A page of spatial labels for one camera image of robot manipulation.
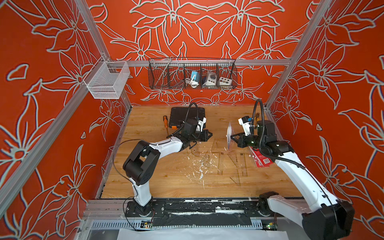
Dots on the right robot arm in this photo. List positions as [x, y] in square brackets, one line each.
[323, 216]

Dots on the clear triangle ruler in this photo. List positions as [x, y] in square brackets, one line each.
[233, 157]
[206, 161]
[217, 146]

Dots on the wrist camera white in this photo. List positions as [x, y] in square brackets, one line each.
[246, 124]
[201, 124]

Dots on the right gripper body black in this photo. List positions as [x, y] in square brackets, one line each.
[252, 141]

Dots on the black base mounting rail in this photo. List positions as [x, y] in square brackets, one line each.
[199, 213]

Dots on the orange handled screwdriver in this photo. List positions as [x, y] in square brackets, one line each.
[165, 120]

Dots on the white timer device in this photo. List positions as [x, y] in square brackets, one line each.
[210, 80]

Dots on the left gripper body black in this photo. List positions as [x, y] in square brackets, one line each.
[197, 137]

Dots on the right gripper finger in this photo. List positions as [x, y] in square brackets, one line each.
[236, 143]
[236, 136]

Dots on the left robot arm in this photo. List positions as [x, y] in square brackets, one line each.
[142, 161]

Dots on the white dotted cube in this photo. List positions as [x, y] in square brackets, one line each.
[225, 82]

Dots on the clear plastic wall bin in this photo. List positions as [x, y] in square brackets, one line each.
[104, 82]

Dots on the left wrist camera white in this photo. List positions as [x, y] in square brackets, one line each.
[201, 124]

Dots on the clear protractor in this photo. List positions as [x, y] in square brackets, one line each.
[196, 152]

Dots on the clear straight ruler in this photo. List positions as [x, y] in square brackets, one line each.
[220, 163]
[243, 165]

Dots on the blue white small box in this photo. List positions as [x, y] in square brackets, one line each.
[195, 77]

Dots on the red ruler set package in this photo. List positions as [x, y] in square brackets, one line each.
[260, 160]
[228, 136]

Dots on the black orange tool case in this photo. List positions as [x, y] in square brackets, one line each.
[178, 115]

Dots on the black wire wall basket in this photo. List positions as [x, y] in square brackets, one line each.
[178, 73]

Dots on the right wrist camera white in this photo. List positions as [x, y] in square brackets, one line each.
[246, 124]

